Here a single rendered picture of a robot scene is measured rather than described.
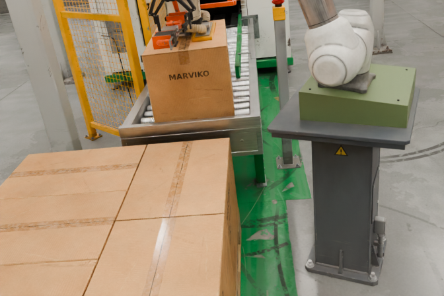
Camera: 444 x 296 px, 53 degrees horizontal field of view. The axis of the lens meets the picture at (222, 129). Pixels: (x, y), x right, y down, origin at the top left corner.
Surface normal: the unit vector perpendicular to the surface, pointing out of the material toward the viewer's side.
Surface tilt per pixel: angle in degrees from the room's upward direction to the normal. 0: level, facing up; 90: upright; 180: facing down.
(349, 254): 90
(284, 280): 0
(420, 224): 0
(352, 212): 90
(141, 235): 0
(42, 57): 90
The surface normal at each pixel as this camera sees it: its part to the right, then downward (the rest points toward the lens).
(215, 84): 0.01, 0.43
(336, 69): -0.45, 0.55
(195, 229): -0.11, -0.90
